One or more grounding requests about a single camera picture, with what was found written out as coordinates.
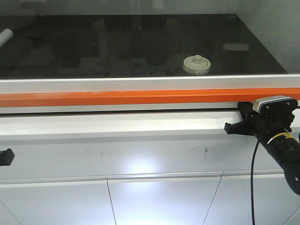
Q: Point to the white framed glass sash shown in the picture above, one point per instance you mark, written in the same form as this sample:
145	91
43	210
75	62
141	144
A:
132	45

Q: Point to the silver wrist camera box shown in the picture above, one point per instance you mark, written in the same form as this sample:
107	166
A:
275	105

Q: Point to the glass jar with white lid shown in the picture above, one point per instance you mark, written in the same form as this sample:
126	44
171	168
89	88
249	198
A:
196	65

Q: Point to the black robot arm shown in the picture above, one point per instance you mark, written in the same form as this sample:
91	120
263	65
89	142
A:
285	150

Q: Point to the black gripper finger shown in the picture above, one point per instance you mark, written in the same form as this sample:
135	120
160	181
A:
246	109
244	127
6	157

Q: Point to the orange sash handle bar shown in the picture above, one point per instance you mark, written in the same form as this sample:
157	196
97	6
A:
142	97

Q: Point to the white paper roll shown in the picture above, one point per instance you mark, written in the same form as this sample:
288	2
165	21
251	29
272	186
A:
5	36

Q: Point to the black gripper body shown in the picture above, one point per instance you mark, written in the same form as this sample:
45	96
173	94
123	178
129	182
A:
272	124

